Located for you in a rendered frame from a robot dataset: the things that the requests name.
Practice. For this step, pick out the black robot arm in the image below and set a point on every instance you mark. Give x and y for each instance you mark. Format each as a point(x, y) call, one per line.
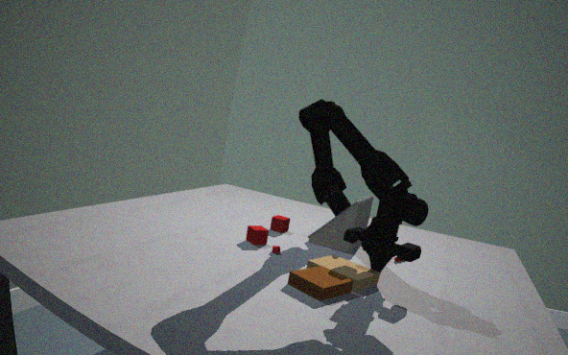
point(378, 170)

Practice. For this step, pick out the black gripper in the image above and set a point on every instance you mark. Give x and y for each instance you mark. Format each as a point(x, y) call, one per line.
point(378, 259)

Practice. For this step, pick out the brown square block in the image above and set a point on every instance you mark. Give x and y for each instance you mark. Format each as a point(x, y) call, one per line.
point(320, 283)

